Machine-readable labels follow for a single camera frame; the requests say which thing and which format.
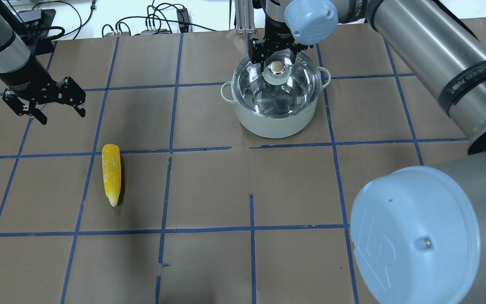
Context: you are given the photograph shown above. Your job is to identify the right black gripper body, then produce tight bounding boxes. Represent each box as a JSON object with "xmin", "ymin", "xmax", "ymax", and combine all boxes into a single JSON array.
[{"xmin": 251, "ymin": 27, "xmax": 297, "ymax": 60}]

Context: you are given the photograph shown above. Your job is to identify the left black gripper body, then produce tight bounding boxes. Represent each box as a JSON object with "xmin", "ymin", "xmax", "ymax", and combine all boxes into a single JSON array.
[{"xmin": 2, "ymin": 68, "xmax": 67, "ymax": 107}]

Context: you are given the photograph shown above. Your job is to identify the glass pot lid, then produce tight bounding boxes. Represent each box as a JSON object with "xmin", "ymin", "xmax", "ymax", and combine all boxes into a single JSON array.
[{"xmin": 232, "ymin": 50, "xmax": 329, "ymax": 119}]

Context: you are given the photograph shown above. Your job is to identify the yellow corn cob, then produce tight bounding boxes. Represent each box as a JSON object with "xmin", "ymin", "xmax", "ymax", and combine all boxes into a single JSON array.
[{"xmin": 101, "ymin": 144, "xmax": 123, "ymax": 206}]

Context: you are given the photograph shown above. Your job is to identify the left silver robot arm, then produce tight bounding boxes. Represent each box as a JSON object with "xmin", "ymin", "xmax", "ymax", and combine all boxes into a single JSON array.
[{"xmin": 0, "ymin": 2, "xmax": 86, "ymax": 125}]

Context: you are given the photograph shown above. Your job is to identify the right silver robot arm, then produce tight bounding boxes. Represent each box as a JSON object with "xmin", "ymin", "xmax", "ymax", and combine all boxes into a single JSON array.
[{"xmin": 325, "ymin": 0, "xmax": 486, "ymax": 304}]

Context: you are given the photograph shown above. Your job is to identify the pale green steel pot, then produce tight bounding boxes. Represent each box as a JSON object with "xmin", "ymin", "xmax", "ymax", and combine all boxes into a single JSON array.
[{"xmin": 220, "ymin": 49, "xmax": 332, "ymax": 138}]

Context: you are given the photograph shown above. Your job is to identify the brown paper table cover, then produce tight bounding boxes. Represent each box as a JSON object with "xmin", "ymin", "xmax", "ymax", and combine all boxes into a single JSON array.
[{"xmin": 0, "ymin": 24, "xmax": 469, "ymax": 304}]

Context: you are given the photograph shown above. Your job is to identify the aluminium frame post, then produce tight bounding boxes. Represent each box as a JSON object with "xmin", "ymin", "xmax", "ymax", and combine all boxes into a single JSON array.
[{"xmin": 235, "ymin": 0, "xmax": 256, "ymax": 35}]

